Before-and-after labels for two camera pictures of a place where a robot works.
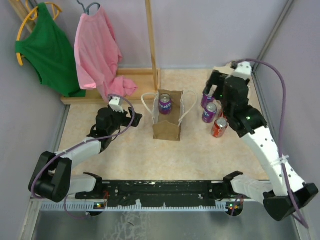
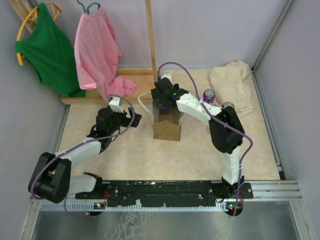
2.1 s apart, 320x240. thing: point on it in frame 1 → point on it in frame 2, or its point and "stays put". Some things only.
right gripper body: x=219 y=80 → x=155 y=95
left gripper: x=127 y=119 stays put
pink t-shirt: x=97 y=55 stays put
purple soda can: x=205 y=99 stays put
